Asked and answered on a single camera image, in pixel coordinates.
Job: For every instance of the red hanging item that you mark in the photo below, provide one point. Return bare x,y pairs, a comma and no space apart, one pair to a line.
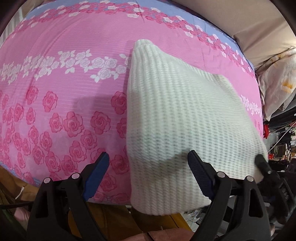
266,130

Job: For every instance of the beige backdrop cloth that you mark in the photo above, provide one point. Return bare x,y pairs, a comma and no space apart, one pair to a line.
231,20

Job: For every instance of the white orange printed bedding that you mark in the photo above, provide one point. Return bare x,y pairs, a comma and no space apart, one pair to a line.
279,85

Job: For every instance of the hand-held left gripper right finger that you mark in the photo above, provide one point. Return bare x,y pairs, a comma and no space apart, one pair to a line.
201,172

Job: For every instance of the white red black knit sweater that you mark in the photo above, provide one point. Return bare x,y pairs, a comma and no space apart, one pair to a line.
185,120

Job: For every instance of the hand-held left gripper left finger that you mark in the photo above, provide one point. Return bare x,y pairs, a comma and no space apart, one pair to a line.
96,176

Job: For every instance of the pink floral blanket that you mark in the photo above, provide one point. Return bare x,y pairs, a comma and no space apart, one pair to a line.
69,81

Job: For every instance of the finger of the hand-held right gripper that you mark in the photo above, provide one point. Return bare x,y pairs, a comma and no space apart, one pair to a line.
268,173

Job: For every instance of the mustard brown cloth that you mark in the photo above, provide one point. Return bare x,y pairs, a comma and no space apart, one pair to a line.
115,217

